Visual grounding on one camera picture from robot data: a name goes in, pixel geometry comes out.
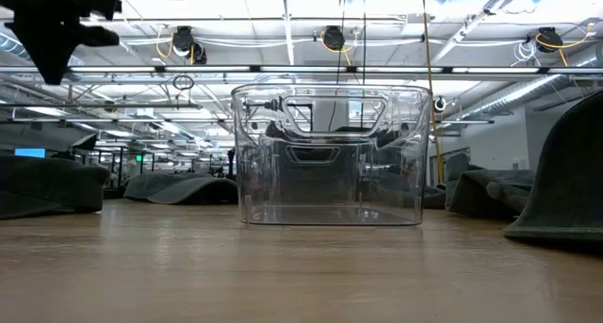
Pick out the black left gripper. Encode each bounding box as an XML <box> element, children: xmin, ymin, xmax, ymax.
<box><xmin>0</xmin><ymin>0</ymin><xmax>122</xmax><ymax>86</ymax></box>

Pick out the dark grey sock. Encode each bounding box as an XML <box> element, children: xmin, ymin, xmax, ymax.
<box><xmin>0</xmin><ymin>153</ymin><xmax>111</xmax><ymax>220</ymax></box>
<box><xmin>122</xmin><ymin>171</ymin><xmax>213</xmax><ymax>202</ymax></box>

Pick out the yellow power cord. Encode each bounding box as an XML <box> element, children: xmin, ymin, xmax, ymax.
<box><xmin>420</xmin><ymin>0</ymin><xmax>445</xmax><ymax>186</ymax></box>

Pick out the clear plastic bin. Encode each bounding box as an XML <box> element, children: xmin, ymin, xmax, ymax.
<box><xmin>230</xmin><ymin>82</ymin><xmax>433</xmax><ymax>228</ymax></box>

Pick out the silver ventilation duct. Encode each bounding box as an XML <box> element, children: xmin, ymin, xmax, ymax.
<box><xmin>461</xmin><ymin>73</ymin><xmax>603</xmax><ymax>121</ymax></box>

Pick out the long ceiling light strip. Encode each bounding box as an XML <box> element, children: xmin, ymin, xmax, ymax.
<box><xmin>0</xmin><ymin>64</ymin><xmax>603</xmax><ymax>76</ymax></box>

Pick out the blue-grey baseball cap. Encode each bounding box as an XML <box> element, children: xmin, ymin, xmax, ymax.
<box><xmin>447</xmin><ymin>167</ymin><xmax>538</xmax><ymax>220</ymax></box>

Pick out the black baseball cap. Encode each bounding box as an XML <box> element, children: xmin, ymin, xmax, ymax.
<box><xmin>148</xmin><ymin>177</ymin><xmax>239</xmax><ymax>205</ymax></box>

